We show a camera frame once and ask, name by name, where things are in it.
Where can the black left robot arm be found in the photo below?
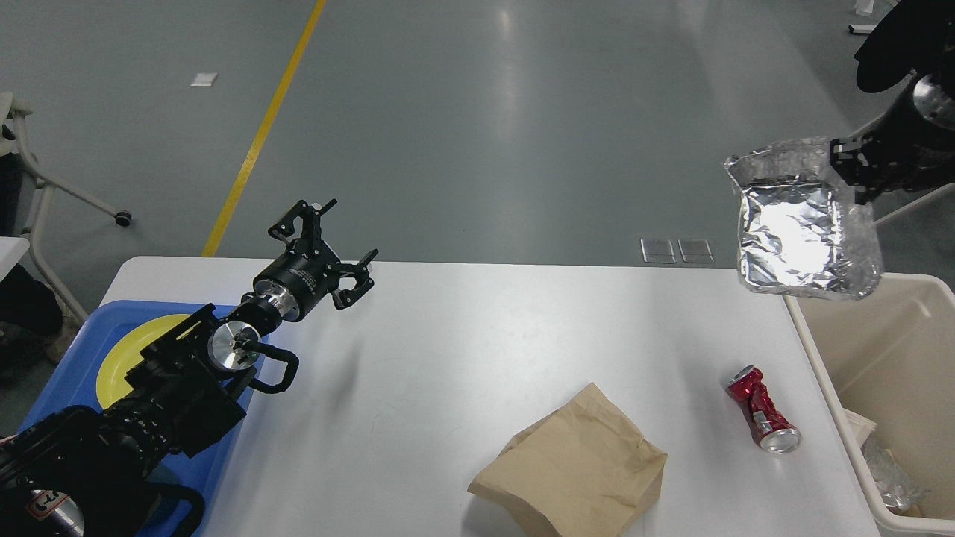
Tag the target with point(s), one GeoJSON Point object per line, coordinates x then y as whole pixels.
{"type": "Point", "coordinates": [239, 344]}

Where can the right side office chair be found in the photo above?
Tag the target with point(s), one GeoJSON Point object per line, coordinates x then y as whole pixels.
{"type": "Point", "coordinates": [916, 204]}

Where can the crumpled clear plastic wrap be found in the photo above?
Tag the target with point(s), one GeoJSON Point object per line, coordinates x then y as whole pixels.
{"type": "Point", "coordinates": [898, 491]}

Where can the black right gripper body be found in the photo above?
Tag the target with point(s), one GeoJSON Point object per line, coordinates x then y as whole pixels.
{"type": "Point", "coordinates": [910, 147]}

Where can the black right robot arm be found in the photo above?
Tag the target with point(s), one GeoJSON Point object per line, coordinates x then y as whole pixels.
{"type": "Point", "coordinates": [915, 38]}

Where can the silver foil wrapper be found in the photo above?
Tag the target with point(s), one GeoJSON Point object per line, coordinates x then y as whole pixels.
{"type": "Point", "coordinates": [800, 231]}

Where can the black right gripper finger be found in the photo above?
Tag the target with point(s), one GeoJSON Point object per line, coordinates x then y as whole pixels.
{"type": "Point", "coordinates": [859, 162]}

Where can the brown paper bag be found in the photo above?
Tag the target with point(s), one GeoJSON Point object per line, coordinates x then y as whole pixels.
{"type": "Point", "coordinates": [583, 470]}

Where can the white side table edge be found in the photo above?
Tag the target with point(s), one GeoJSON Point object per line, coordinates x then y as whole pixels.
{"type": "Point", "coordinates": [12, 250]}

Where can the red wrapper piece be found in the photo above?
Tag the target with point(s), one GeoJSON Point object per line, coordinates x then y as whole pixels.
{"type": "Point", "coordinates": [769, 428]}

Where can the yellow plastic plate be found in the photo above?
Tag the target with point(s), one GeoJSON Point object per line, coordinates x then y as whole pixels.
{"type": "Point", "coordinates": [110, 382]}

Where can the beige plastic bin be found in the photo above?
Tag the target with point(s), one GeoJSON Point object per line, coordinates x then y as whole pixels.
{"type": "Point", "coordinates": [890, 358]}

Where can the white paper cup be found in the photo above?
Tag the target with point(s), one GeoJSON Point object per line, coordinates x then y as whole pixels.
{"type": "Point", "coordinates": [861, 427]}

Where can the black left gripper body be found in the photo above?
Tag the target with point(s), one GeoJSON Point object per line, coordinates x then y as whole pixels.
{"type": "Point", "coordinates": [294, 284]}

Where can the white office chair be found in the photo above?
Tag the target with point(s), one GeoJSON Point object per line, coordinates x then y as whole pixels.
{"type": "Point", "coordinates": [15, 142]}

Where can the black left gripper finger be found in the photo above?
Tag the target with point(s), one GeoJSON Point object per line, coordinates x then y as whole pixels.
{"type": "Point", "coordinates": [300, 228]}
{"type": "Point", "coordinates": [360, 273]}

